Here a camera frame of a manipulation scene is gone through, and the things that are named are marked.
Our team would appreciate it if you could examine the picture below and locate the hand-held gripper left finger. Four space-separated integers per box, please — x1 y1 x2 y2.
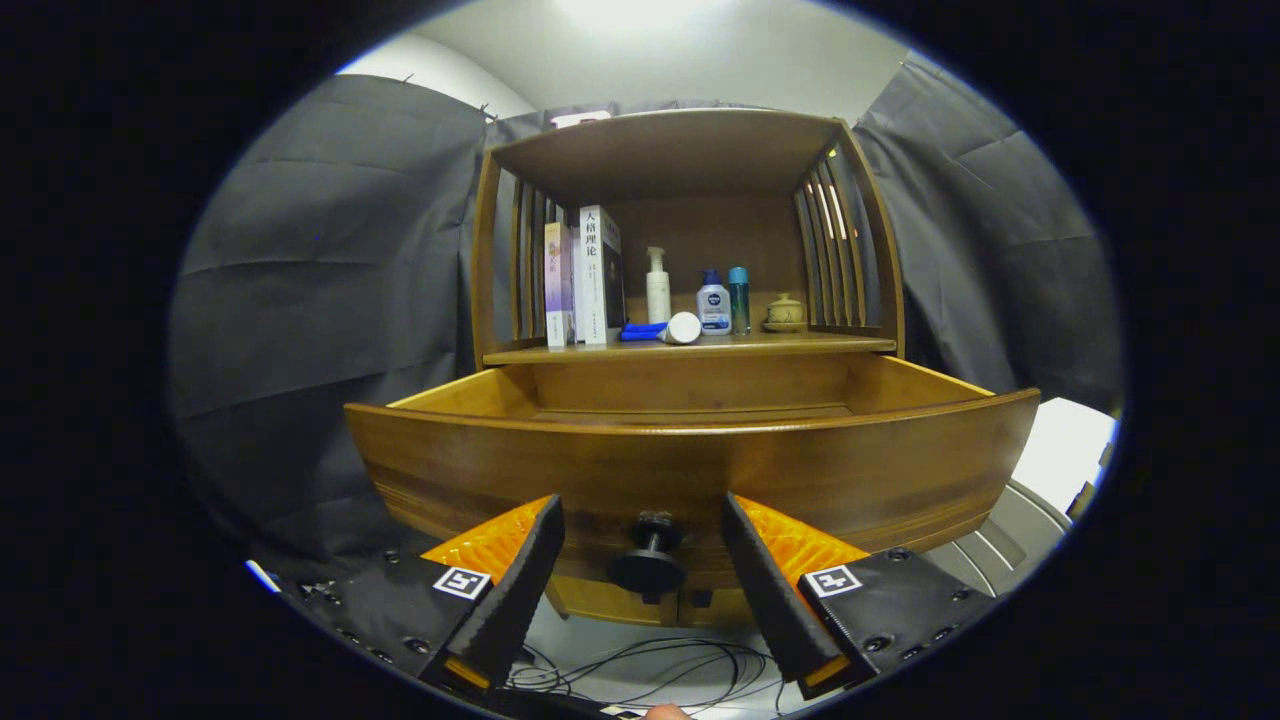
285 494 566 693

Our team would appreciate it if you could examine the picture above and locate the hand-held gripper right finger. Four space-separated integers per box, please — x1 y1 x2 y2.
720 492 1001 701

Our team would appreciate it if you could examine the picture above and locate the black round drawer knob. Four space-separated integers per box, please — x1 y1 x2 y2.
608 511 689 604

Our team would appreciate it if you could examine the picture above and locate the wooden drawer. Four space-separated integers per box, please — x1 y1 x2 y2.
343 352 1041 591

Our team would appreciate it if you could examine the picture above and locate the wooden cabinet door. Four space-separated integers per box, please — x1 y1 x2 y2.
680 585 756 629
548 577 681 629

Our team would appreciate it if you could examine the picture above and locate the white ribbed cabinet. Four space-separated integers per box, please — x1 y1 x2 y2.
925 398 1119 601

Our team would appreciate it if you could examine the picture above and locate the wooden cabinet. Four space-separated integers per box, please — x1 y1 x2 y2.
470 108 906 631

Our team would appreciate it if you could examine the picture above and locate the beige lidded tea cup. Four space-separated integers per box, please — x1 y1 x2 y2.
761 292 808 334

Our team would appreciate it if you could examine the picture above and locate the white bottle blue cap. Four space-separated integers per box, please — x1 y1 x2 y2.
696 269 733 336

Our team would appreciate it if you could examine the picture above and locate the purple book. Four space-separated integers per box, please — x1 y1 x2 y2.
543 222 576 349

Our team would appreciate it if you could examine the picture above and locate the white book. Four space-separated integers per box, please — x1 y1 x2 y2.
573 205 627 347

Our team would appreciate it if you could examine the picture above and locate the white pump bottle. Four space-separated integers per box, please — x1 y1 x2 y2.
645 246 673 324

